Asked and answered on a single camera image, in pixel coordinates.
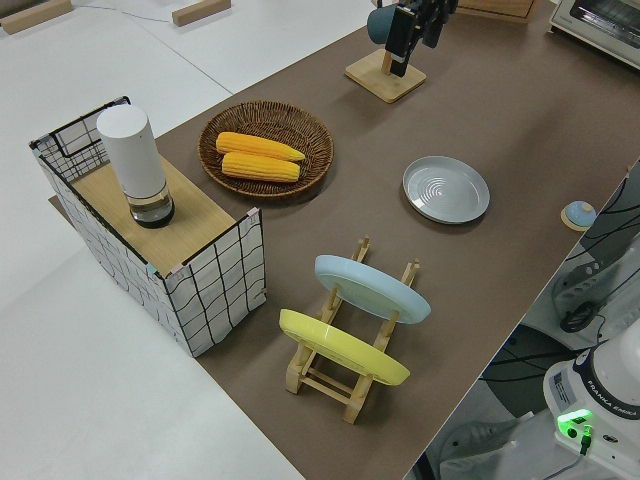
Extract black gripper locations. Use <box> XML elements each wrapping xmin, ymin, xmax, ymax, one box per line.
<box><xmin>384</xmin><ymin>0</ymin><xmax>457</xmax><ymax>78</ymax></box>

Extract gray plate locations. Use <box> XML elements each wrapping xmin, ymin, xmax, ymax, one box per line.
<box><xmin>402</xmin><ymin>155</ymin><xmax>491</xmax><ymax>225</ymax></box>

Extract wooden mug rack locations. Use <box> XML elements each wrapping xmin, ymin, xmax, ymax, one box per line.
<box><xmin>344</xmin><ymin>0</ymin><xmax>428</xmax><ymax>104</ymax></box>

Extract light blue plate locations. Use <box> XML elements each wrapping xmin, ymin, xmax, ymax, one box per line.
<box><xmin>313</xmin><ymin>254</ymin><xmax>432</xmax><ymax>325</ymax></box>

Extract yellow plate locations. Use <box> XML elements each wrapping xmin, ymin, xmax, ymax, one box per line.
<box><xmin>278</xmin><ymin>308</ymin><xmax>412</xmax><ymax>386</ymax></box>

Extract wooden plate rack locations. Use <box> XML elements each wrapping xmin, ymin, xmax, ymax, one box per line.
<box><xmin>284</xmin><ymin>233</ymin><xmax>422</xmax><ymax>425</ymax></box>

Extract dark blue mug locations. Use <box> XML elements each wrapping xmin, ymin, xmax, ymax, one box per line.
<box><xmin>367</xmin><ymin>5</ymin><xmax>396</xmax><ymax>45</ymax></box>

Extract brown table mat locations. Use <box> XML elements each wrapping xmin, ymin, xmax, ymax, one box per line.
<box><xmin>48</xmin><ymin>0</ymin><xmax>640</xmax><ymax>480</ymax></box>

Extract round wicker basket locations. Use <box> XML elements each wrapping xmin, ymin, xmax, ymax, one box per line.
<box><xmin>198</xmin><ymin>101</ymin><xmax>335</xmax><ymax>200</ymax></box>

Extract white toaster oven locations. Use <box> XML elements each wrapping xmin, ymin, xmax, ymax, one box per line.
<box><xmin>548</xmin><ymin>0</ymin><xmax>640</xmax><ymax>69</ymax></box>

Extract yellow corn cob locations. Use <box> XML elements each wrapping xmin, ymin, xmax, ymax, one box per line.
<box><xmin>220</xmin><ymin>151</ymin><xmax>302</xmax><ymax>183</ymax></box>
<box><xmin>215</xmin><ymin>131</ymin><xmax>307</xmax><ymax>162</ymax></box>

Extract wooden block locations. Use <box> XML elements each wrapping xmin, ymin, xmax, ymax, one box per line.
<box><xmin>171</xmin><ymin>0</ymin><xmax>232</xmax><ymax>27</ymax></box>
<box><xmin>0</xmin><ymin>0</ymin><xmax>72</xmax><ymax>35</ymax></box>

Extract blue service bell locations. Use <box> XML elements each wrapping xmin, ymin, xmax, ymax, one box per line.
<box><xmin>559</xmin><ymin>200</ymin><xmax>596</xmax><ymax>232</ymax></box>

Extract wooden shelf insert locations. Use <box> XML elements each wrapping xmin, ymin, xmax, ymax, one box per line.
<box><xmin>72</xmin><ymin>158</ymin><xmax>236</xmax><ymax>266</ymax></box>

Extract white power strip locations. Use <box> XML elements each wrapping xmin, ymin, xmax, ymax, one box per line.
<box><xmin>552</xmin><ymin>244</ymin><xmax>616</xmax><ymax>321</ymax></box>

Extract white cylindrical bottle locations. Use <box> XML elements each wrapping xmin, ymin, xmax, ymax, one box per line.
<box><xmin>96</xmin><ymin>105</ymin><xmax>176</xmax><ymax>230</ymax></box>

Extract coiled black cable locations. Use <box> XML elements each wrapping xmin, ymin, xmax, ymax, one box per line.
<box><xmin>559</xmin><ymin>299</ymin><xmax>609</xmax><ymax>334</ymax></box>

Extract black wire grid basket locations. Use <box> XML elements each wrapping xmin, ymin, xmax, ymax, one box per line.
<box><xmin>28</xmin><ymin>95</ymin><xmax>266</xmax><ymax>359</ymax></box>

